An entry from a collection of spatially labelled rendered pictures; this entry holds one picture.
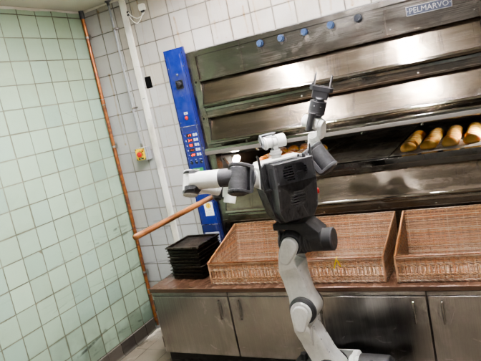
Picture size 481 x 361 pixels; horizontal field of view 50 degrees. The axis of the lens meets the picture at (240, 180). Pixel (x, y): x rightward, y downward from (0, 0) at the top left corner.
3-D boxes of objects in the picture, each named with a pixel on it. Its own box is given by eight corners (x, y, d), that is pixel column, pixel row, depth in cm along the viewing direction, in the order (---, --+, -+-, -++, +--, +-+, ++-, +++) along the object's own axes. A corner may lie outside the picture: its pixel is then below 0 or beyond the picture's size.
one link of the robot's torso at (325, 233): (339, 245, 255) (333, 211, 252) (332, 254, 244) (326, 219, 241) (288, 248, 268) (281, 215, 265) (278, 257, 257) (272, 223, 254)
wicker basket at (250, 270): (241, 258, 376) (233, 222, 372) (314, 255, 351) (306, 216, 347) (210, 285, 334) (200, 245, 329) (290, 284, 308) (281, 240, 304)
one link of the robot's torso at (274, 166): (338, 215, 243) (324, 142, 237) (272, 234, 234) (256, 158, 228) (311, 206, 271) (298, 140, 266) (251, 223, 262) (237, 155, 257)
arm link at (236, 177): (224, 194, 252) (250, 192, 247) (216, 190, 244) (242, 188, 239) (225, 172, 255) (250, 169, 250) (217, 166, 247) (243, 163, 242)
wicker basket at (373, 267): (318, 255, 349) (311, 216, 345) (403, 251, 322) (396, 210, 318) (293, 284, 307) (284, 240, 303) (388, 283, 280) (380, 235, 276)
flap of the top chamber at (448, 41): (205, 108, 362) (204, 81, 365) (484, 51, 278) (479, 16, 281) (202, 106, 358) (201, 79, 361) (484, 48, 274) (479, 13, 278)
